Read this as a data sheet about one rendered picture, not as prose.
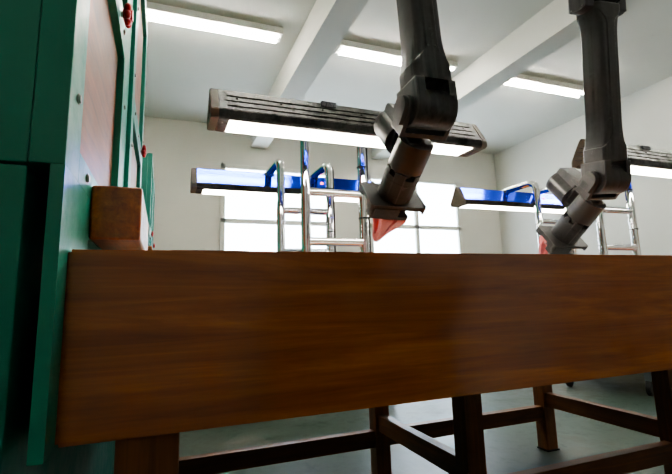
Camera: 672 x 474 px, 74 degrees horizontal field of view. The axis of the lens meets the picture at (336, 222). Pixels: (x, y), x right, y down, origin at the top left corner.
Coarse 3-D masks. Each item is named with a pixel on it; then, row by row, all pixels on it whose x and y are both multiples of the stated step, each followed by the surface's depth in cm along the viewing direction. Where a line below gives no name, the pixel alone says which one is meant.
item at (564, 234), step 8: (568, 216) 95; (560, 224) 96; (568, 224) 95; (576, 224) 94; (544, 232) 98; (552, 232) 98; (560, 232) 96; (568, 232) 95; (576, 232) 94; (584, 232) 95; (552, 240) 96; (560, 240) 97; (568, 240) 96; (576, 240) 96; (552, 248) 95; (576, 248) 99; (584, 248) 98
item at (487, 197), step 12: (456, 192) 171; (468, 192) 171; (480, 192) 174; (492, 192) 176; (516, 192) 182; (528, 192) 185; (456, 204) 171; (468, 204) 169; (480, 204) 170; (492, 204) 172; (504, 204) 174; (516, 204) 176; (528, 204) 179; (552, 204) 184
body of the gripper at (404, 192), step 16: (384, 176) 71; (400, 176) 69; (416, 176) 70; (368, 192) 73; (384, 192) 72; (400, 192) 71; (416, 192) 77; (368, 208) 71; (384, 208) 71; (400, 208) 72; (416, 208) 73
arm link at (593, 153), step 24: (576, 0) 88; (600, 0) 86; (624, 0) 89; (600, 24) 87; (600, 48) 87; (600, 72) 87; (600, 96) 87; (600, 120) 87; (600, 144) 87; (624, 144) 87; (600, 168) 86; (624, 168) 88; (600, 192) 87
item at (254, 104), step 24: (216, 96) 84; (240, 96) 86; (264, 96) 89; (216, 120) 83; (240, 120) 83; (264, 120) 85; (288, 120) 86; (312, 120) 88; (336, 120) 90; (360, 120) 93; (456, 144) 101; (480, 144) 103
